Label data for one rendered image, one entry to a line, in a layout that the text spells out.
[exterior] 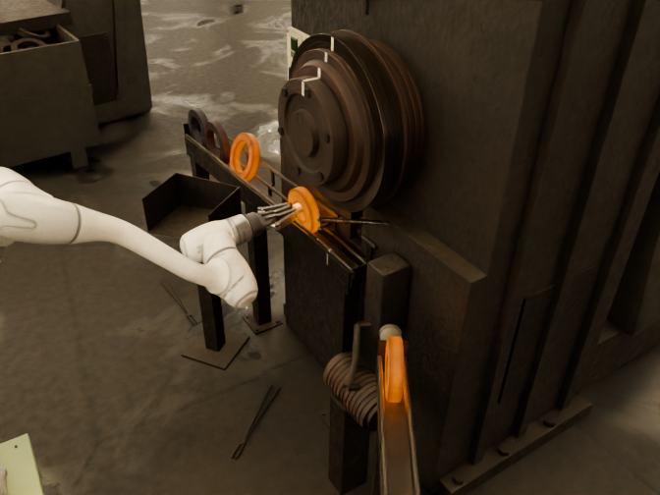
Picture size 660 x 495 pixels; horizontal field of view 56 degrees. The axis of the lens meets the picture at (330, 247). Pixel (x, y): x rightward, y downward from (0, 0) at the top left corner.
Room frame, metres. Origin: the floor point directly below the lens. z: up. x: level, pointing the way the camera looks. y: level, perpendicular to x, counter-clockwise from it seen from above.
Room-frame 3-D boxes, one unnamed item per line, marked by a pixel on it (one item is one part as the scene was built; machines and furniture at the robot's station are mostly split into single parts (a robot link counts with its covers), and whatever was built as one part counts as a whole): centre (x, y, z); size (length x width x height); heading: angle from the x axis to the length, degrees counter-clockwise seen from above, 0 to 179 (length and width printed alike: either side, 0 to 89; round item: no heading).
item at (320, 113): (1.49, 0.06, 1.11); 0.28 x 0.06 x 0.28; 33
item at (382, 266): (1.35, -0.16, 0.68); 0.11 x 0.08 x 0.24; 123
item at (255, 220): (1.62, 0.22, 0.75); 0.09 x 0.08 x 0.07; 123
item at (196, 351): (1.84, 0.48, 0.36); 0.26 x 0.20 x 0.72; 68
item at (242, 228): (1.58, 0.28, 0.74); 0.09 x 0.06 x 0.09; 33
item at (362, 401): (1.19, -0.09, 0.27); 0.22 x 0.13 x 0.53; 33
